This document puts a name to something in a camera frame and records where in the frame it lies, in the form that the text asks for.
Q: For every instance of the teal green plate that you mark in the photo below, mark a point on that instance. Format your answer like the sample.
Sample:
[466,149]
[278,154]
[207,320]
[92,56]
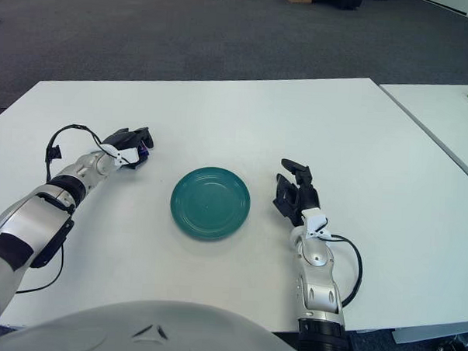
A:
[209,205]

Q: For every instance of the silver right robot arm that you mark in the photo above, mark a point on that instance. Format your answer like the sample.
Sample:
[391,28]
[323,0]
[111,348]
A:
[322,288]

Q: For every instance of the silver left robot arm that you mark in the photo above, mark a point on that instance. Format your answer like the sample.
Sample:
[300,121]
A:
[22,220]

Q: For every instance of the black cabinet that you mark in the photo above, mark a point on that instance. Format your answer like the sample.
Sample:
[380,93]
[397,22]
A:
[338,0]

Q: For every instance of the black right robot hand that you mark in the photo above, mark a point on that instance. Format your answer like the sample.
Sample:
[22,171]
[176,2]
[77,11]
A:
[295,197]

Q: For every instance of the blue purple gum pack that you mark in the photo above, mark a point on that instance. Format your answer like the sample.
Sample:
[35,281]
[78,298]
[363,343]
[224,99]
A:
[143,150]

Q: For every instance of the white neighbouring table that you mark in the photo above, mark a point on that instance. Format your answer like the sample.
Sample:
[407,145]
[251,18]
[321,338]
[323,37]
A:
[446,122]

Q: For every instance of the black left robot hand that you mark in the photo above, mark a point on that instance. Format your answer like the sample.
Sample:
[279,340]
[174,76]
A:
[125,137]

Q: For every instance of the grey robot torso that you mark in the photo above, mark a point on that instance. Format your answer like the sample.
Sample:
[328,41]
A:
[95,325]

